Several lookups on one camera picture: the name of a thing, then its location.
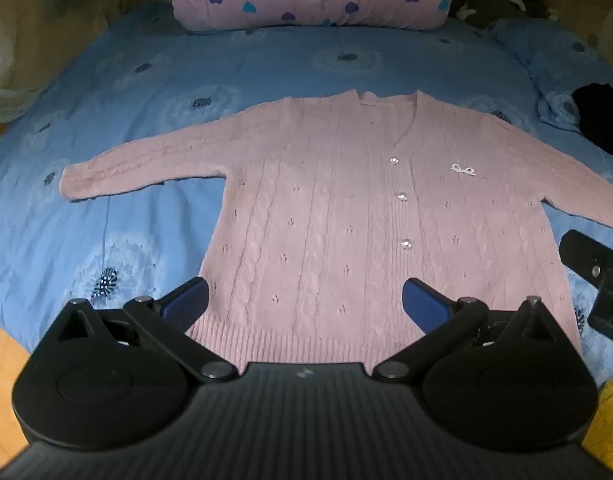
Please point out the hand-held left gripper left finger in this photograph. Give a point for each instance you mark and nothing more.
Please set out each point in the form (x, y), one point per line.
(187, 300)

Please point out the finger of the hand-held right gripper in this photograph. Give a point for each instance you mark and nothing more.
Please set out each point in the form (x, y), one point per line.
(581, 252)
(609, 315)

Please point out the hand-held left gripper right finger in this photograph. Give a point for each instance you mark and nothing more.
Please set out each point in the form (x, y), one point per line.
(419, 305)

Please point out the pink knitted cardigan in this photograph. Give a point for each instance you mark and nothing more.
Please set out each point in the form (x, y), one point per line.
(311, 200)

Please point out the blue dandelion print bed sheet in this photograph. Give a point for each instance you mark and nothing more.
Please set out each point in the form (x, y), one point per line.
(136, 230)

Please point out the yellow cloth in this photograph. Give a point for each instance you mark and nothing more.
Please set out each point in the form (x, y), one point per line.
(611, 420)

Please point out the black cloth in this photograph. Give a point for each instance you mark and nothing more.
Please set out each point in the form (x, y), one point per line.
(601, 115)

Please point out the blue dandelion print pillow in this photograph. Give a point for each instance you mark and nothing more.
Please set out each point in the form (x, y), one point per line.
(551, 60)

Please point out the dark cloth with white trim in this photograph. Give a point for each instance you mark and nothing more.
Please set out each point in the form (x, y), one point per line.
(496, 5)

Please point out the sheer curtain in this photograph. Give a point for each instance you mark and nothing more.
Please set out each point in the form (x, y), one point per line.
(11, 85)

